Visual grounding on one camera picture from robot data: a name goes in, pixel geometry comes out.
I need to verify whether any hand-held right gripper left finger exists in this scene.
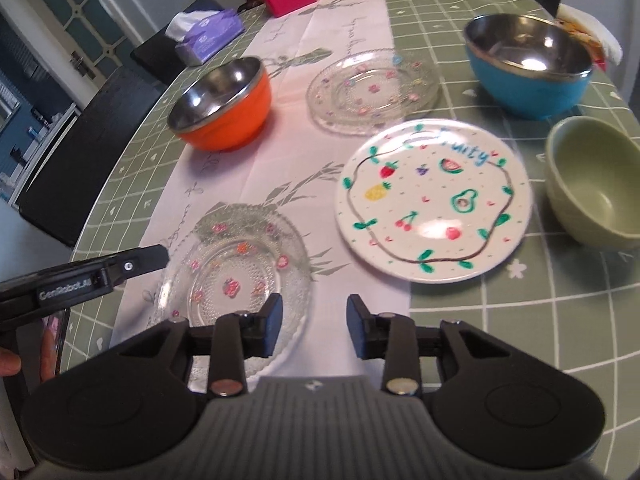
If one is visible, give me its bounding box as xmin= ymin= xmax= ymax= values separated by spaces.
xmin=118 ymin=293 xmax=285 ymax=398

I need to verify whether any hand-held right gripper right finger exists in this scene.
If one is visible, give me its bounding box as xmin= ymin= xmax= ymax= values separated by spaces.
xmin=346 ymin=294 xmax=507 ymax=397

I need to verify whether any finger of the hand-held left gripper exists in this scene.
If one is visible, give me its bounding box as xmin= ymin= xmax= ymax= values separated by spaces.
xmin=106 ymin=244 xmax=169 ymax=288

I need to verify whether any floral clear glass plate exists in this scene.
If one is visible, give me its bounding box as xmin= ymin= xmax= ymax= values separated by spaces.
xmin=156 ymin=203 xmax=312 ymax=380
xmin=306 ymin=48 xmax=441 ymax=136

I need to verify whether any white fruit print plate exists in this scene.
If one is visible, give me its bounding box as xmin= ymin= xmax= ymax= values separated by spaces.
xmin=334 ymin=120 xmax=532 ymax=283

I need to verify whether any orange steel bowl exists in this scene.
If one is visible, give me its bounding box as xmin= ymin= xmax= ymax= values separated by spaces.
xmin=167 ymin=56 xmax=273 ymax=152

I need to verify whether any green ceramic bowl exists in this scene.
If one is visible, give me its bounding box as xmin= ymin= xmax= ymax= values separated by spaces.
xmin=545 ymin=116 xmax=640 ymax=251

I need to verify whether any blue steel bowl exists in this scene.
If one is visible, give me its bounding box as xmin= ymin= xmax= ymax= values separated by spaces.
xmin=463 ymin=12 xmax=595 ymax=121

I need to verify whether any person's left hand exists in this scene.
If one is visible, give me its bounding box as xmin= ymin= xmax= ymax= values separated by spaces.
xmin=0 ymin=309 xmax=65 ymax=383

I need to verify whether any pale pink table runner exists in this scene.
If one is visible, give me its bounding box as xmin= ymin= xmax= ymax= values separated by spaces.
xmin=107 ymin=0 xmax=417 ymax=397

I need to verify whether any green checked tablecloth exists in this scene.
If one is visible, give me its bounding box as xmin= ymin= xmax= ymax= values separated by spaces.
xmin=65 ymin=0 xmax=640 ymax=466

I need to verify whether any purple tissue pack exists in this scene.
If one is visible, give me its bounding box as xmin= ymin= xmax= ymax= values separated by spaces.
xmin=165 ymin=9 xmax=246 ymax=67

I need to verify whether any orange patterned cloth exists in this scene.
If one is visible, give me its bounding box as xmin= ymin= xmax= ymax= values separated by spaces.
xmin=555 ymin=16 xmax=610 ymax=73

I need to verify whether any white towel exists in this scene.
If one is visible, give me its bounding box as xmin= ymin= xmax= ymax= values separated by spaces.
xmin=557 ymin=3 xmax=624 ymax=64

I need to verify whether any door handle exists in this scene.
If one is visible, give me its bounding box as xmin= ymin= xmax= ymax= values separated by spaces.
xmin=69 ymin=51 xmax=97 ymax=80

